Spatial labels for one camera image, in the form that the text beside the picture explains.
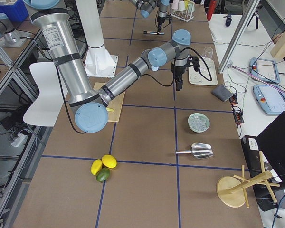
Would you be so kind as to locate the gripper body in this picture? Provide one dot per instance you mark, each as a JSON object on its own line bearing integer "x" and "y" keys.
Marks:
{"x": 160, "y": 17}
{"x": 177, "y": 71}

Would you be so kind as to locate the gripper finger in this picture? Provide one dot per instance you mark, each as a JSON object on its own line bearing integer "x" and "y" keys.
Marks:
{"x": 159, "y": 26}
{"x": 179, "y": 84}

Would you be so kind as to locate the metal muddler stick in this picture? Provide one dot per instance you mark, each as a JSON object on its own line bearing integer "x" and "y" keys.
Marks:
{"x": 153, "y": 33}

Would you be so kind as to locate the metal ice scoop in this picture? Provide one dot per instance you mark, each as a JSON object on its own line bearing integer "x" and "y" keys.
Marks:
{"x": 198, "y": 151}

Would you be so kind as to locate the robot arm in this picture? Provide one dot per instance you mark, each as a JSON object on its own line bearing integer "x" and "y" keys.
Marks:
{"x": 147, "y": 6}
{"x": 92, "y": 82}

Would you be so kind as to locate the light blue cup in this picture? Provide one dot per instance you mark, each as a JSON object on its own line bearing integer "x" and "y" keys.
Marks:
{"x": 153, "y": 68}

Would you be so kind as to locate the yellow lemon upper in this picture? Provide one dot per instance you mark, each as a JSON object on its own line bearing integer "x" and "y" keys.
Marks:
{"x": 109, "y": 161}

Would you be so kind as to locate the yellow lemon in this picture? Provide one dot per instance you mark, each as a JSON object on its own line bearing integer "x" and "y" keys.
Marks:
{"x": 96, "y": 166}
{"x": 109, "y": 161}

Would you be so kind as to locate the yellow lemon left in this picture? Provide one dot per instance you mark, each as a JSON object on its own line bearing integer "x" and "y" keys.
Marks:
{"x": 96, "y": 166}

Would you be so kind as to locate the cream bear tray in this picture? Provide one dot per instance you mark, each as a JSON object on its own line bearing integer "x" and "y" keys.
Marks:
{"x": 196, "y": 78}

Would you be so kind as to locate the wine glass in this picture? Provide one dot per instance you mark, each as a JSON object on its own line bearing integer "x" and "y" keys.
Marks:
{"x": 207, "y": 56}

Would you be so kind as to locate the grey folded cloth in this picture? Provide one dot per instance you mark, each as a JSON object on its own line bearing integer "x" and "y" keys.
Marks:
{"x": 221, "y": 93}

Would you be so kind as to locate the green bowl of ice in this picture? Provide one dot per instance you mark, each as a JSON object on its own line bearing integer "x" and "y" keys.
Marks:
{"x": 198, "y": 122}

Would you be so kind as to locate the metal rod on desk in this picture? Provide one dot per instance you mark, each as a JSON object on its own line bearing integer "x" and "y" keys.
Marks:
{"x": 257, "y": 79}

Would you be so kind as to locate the bamboo cutting board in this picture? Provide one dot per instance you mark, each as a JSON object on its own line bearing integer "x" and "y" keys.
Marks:
{"x": 116, "y": 104}

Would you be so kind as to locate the dark umbrella on desk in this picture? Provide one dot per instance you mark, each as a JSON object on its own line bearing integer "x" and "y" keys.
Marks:
{"x": 228, "y": 20}

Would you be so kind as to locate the upper teach pendant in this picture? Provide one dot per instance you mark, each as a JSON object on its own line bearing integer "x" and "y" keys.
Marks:
{"x": 265, "y": 69}

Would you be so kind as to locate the teach pendant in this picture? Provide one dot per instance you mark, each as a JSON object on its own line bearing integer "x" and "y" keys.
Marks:
{"x": 265, "y": 69}
{"x": 270, "y": 100}

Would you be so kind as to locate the lower teach pendant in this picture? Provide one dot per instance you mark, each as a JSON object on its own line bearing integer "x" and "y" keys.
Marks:
{"x": 270, "y": 100}

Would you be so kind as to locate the black box on desk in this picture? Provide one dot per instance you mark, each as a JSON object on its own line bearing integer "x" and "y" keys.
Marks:
{"x": 251, "y": 153}

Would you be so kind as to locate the black monitor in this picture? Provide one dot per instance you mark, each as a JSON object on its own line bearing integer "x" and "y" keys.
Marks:
{"x": 271, "y": 141}

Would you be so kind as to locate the green lime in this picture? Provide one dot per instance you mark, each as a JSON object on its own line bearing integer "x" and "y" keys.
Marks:
{"x": 103, "y": 174}

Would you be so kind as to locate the wooden mug tree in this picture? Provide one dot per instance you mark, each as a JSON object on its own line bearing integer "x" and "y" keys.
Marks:
{"x": 232, "y": 189}

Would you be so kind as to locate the white chair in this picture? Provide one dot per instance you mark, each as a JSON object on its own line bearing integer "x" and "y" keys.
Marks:
{"x": 45, "y": 109}

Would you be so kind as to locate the blue storage bin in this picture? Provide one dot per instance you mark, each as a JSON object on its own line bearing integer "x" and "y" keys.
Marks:
{"x": 16, "y": 12}

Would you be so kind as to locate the white power strip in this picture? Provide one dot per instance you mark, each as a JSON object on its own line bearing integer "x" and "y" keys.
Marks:
{"x": 18, "y": 140}

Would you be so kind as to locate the white wire cup rack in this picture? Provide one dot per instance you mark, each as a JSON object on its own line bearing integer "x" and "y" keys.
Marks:
{"x": 183, "y": 9}

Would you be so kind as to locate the aluminium frame post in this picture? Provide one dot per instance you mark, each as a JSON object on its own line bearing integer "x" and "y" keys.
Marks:
{"x": 247, "y": 15}

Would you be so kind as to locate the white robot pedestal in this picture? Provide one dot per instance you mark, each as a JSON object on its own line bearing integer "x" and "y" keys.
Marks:
{"x": 98, "y": 62}

